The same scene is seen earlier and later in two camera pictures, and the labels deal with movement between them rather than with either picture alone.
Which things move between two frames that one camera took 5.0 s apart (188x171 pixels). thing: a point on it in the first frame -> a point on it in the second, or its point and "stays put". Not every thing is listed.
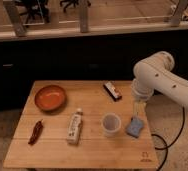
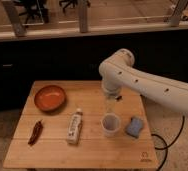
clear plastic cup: x=111 y=125 stays put
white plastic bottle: x=74 y=127 stays put
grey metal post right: x=181 y=5 stays put
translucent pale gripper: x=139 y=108 -> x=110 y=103
